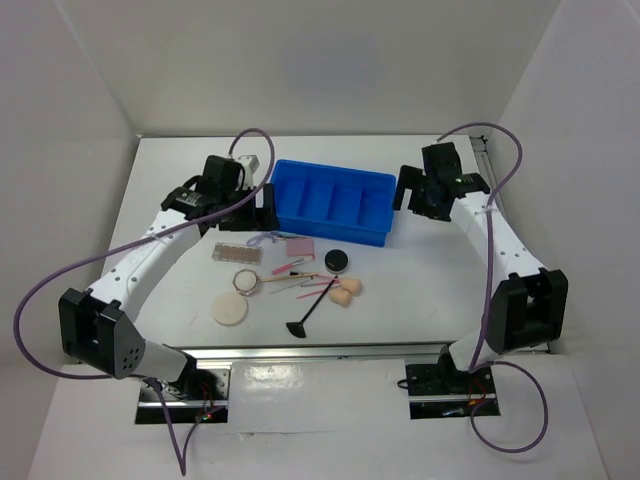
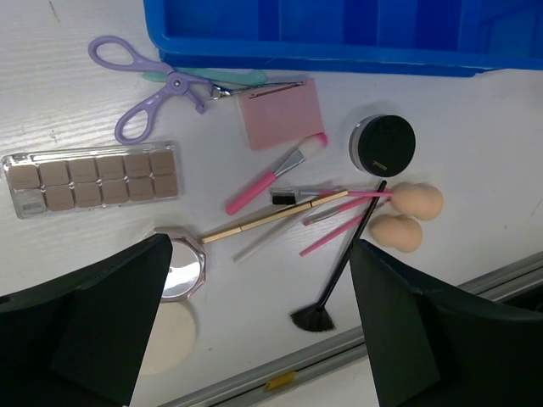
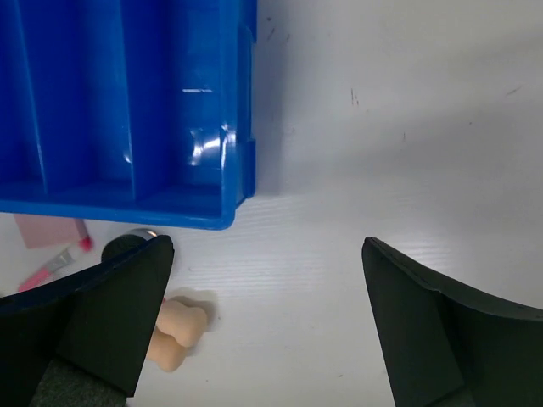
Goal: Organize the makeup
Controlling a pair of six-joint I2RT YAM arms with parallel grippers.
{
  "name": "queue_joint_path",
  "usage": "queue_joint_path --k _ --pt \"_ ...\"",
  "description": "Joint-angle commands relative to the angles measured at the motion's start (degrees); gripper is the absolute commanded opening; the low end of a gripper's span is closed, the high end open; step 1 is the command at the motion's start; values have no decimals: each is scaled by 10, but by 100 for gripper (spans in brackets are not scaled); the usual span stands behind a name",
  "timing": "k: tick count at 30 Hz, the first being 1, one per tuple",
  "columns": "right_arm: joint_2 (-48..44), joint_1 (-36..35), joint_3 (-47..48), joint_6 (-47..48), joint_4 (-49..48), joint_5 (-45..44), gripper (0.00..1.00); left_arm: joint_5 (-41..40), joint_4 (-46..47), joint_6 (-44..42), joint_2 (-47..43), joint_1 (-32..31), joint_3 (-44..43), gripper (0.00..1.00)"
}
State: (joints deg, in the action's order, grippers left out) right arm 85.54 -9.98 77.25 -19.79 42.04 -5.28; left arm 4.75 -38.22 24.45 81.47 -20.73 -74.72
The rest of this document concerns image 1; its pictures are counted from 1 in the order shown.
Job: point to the pink lip brush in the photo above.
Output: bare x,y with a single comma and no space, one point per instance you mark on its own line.
324,284

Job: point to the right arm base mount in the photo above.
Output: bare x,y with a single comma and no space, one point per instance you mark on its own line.
437,391

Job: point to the black round compact jar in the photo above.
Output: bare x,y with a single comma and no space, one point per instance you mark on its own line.
336,261

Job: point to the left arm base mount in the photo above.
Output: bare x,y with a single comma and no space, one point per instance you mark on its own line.
210,407

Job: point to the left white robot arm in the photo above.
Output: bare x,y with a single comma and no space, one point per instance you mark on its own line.
97,324

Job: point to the pink thin brush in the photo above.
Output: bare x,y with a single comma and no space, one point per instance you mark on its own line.
312,292

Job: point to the gold eyebrow pencil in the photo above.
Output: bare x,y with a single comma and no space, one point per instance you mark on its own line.
274,278

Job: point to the blue divided plastic bin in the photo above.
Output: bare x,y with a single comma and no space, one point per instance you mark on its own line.
330,202

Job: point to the aluminium right rail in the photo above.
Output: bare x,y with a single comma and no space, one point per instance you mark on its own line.
481,153

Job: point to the eyeshadow palette clear case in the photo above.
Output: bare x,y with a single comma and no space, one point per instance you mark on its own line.
234,253

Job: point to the beige makeup sponge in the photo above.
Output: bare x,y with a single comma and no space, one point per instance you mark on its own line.
351,285
340,297

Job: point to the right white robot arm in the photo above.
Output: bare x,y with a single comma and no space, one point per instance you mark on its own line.
524,301

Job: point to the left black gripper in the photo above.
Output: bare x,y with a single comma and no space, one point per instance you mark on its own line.
258,218

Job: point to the clear white pencil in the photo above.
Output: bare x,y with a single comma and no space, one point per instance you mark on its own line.
296,284

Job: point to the pink pouch with brush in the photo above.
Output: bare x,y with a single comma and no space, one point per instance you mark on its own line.
300,247

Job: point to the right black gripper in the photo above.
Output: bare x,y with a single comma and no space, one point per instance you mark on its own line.
410,176

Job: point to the round beige powder puff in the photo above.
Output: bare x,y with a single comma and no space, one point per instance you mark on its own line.
229,309

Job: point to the black fan brush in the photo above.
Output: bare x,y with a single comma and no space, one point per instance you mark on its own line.
297,329

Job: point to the octagonal gold mirror compact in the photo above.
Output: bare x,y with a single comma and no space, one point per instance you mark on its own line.
246,282

